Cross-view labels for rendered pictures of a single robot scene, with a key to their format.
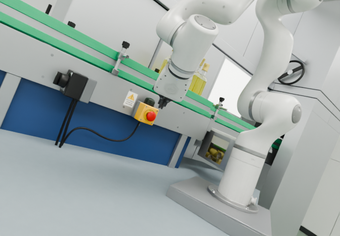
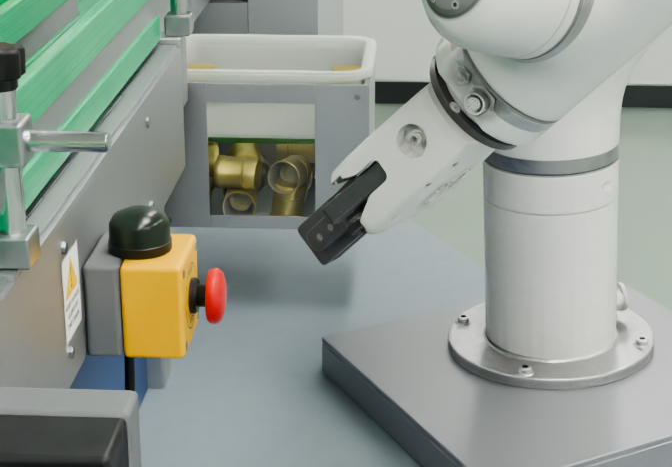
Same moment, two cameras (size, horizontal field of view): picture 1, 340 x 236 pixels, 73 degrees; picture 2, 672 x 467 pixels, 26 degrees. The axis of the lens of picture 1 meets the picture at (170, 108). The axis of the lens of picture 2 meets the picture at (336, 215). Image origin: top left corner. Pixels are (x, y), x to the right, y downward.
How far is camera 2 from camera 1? 0.83 m
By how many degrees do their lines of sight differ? 52
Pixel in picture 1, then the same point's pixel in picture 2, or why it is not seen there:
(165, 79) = (448, 174)
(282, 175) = (312, 18)
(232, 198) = (592, 346)
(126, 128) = not seen: hidden behind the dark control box
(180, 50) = (584, 69)
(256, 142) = (602, 121)
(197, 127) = (171, 131)
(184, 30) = not seen: outside the picture
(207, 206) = (635, 452)
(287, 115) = not seen: outside the picture
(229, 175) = (553, 283)
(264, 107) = not seen: outside the picture
